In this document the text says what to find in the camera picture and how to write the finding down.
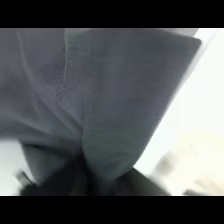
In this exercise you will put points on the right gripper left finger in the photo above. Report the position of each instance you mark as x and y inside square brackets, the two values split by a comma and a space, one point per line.
[66, 181]

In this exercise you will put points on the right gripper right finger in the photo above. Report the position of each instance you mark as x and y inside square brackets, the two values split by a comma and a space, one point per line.
[143, 186]

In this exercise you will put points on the grey T-shirt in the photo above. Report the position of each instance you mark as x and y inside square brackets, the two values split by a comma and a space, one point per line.
[116, 83]

